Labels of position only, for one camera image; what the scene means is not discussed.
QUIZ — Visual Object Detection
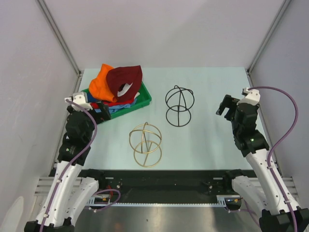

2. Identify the black wire hat stand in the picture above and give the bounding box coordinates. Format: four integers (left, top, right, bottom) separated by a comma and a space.
165, 85, 195, 128

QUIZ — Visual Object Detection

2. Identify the orange bucket hat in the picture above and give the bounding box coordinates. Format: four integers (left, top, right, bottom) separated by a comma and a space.
89, 64, 116, 102

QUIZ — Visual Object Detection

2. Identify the right aluminium frame post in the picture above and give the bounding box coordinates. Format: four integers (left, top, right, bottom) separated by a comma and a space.
246, 0, 293, 75

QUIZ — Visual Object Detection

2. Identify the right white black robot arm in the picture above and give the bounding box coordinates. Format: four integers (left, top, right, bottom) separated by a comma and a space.
216, 92, 309, 232

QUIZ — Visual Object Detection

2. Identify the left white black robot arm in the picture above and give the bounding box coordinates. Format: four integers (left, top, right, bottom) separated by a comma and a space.
24, 101, 111, 232

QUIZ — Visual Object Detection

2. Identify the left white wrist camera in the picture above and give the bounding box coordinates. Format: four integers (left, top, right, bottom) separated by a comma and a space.
65, 92, 93, 111

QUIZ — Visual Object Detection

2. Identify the gold wire hat stand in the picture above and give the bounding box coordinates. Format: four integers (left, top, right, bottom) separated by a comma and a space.
128, 122, 162, 168

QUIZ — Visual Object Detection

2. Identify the red hat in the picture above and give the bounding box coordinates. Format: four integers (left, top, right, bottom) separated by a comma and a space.
90, 98, 135, 107

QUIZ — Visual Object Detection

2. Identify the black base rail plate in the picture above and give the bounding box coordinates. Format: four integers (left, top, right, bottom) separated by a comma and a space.
48, 169, 252, 205

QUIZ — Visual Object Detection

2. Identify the light blue hat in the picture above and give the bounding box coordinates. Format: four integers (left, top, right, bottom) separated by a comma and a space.
109, 98, 137, 114

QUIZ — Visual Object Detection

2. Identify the white slotted cable duct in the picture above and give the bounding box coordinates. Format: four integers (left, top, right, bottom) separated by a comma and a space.
84, 194, 244, 208

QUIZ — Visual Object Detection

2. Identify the dark blue bucket hat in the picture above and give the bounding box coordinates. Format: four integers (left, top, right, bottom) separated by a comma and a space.
87, 92, 101, 103

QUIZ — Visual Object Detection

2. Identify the left aluminium frame post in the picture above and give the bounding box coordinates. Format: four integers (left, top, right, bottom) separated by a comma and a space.
35, 0, 84, 77

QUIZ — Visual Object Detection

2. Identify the aluminium frame post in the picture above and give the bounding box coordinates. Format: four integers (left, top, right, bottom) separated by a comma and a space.
246, 0, 293, 75
35, 0, 84, 77

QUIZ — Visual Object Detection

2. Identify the green plastic tray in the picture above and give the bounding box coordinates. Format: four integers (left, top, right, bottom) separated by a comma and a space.
82, 83, 152, 119

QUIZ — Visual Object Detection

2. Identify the maroon bucket hat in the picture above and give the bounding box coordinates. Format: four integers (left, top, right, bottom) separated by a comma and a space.
106, 65, 142, 102

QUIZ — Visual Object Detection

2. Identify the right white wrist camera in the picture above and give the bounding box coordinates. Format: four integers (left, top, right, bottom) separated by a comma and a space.
238, 87, 261, 106

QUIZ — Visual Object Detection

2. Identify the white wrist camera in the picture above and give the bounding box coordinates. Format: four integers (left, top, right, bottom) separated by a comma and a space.
65, 92, 93, 111
238, 87, 261, 106

